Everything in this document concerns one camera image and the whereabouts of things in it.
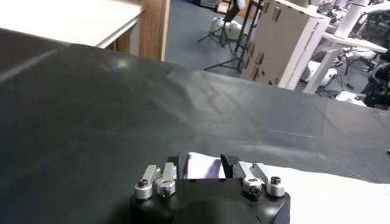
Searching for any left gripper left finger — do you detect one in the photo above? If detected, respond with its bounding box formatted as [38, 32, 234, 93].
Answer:
[133, 153, 184, 201]

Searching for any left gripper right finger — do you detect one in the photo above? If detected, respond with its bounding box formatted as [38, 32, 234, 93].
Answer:
[219, 153, 286, 198]

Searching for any purple printed T-shirt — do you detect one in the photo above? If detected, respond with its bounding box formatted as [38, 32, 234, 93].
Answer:
[182, 152, 390, 224]

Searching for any black tripod stand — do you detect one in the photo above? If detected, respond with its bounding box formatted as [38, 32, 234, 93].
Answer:
[197, 0, 241, 56]
[203, 0, 263, 74]

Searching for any tall white cardboard box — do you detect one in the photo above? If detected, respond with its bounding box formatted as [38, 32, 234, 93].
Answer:
[240, 0, 332, 91]

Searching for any white standing desk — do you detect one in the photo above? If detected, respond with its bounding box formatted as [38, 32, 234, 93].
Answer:
[303, 0, 388, 95]

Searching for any wooden partition screen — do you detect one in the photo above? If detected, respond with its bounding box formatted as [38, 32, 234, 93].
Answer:
[115, 0, 171, 61]

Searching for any white rectangular table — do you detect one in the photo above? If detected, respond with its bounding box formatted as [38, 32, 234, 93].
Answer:
[0, 0, 144, 49]

